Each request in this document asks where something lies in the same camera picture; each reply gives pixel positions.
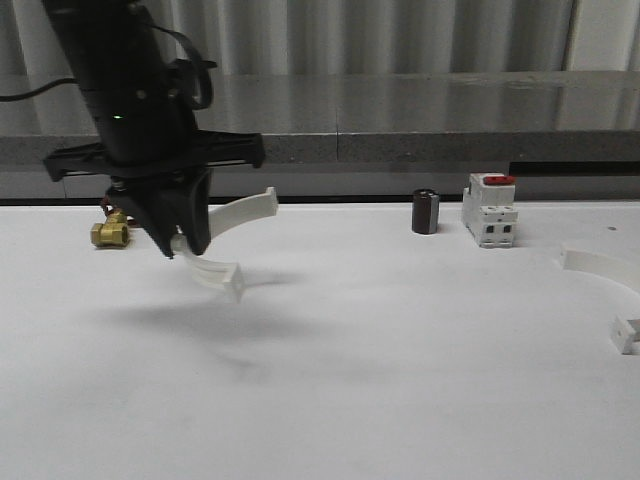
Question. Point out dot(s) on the white circuit breaker red switch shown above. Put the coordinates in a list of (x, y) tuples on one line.
[(488, 210)]

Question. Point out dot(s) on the white half pipe clamp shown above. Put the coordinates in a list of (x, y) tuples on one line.
[(617, 264), (227, 276)]

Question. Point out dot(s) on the dark cylindrical capacitor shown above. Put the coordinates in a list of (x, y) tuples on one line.
[(425, 211)]

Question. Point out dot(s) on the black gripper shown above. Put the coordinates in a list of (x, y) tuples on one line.
[(207, 149)]

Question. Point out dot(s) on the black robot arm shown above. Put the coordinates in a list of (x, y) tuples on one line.
[(140, 104)]

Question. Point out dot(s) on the grey stone ledge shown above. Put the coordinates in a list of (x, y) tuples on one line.
[(563, 135)]

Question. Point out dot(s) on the brass valve red handwheel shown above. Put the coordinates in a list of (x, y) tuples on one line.
[(114, 232)]

